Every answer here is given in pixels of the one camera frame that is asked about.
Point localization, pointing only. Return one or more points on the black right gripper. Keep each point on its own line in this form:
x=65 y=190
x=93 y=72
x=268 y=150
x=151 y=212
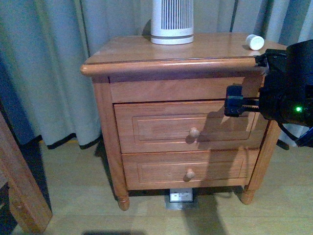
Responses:
x=287 y=93

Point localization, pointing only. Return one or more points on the wooden drawer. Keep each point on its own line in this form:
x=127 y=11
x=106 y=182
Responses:
x=215 y=168
x=185 y=126

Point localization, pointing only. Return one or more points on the wooden nightstand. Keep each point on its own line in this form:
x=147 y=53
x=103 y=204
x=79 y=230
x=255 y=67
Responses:
x=131 y=69

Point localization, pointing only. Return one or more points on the white tower air purifier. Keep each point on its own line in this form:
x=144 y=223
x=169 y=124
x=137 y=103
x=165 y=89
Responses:
x=172 y=22

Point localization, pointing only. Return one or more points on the silver floor power socket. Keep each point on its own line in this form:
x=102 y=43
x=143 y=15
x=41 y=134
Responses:
x=181 y=199

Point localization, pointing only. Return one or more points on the grey curtain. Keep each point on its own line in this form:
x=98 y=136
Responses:
x=43 y=43

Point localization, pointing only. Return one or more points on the wooden bed frame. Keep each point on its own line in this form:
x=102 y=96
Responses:
x=26 y=202

